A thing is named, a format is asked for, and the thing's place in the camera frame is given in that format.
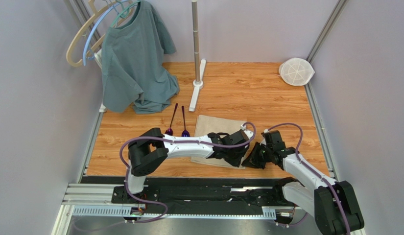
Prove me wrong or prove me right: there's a green plastic hanger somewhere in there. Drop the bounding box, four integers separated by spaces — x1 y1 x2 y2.
110 0 141 27

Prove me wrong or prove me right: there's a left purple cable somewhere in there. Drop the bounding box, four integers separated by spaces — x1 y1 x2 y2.
119 121 257 224

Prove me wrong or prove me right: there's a beige wooden hanger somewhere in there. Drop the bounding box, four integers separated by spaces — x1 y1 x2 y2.
65 0 137 68

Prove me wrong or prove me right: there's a metal garment rack pole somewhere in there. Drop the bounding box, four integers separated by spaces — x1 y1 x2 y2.
191 0 201 86

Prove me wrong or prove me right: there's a teal green t-shirt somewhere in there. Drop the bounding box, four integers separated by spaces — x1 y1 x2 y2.
101 0 180 114

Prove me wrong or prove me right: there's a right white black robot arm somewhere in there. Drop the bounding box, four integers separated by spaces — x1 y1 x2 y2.
242 130 365 235

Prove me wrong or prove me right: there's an aluminium frame rail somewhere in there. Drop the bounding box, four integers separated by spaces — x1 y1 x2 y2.
51 183 366 235

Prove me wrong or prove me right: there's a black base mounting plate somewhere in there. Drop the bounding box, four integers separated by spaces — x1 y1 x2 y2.
111 177 339 216

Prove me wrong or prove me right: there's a beige cloth napkin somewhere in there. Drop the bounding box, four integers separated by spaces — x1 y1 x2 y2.
190 115 245 169

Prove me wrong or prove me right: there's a white plastic mesh basket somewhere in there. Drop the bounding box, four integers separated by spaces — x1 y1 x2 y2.
279 57 315 86

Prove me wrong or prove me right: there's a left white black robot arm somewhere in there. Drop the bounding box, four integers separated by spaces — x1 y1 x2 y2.
122 125 256 194

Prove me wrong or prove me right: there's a blue plastic hanger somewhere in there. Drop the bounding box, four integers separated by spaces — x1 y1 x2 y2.
80 0 135 67

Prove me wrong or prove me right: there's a blue purple spoon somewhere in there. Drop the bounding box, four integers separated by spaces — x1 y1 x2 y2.
181 105 190 137

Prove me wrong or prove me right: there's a white rack base foot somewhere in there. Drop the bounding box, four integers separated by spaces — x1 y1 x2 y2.
189 59 207 112

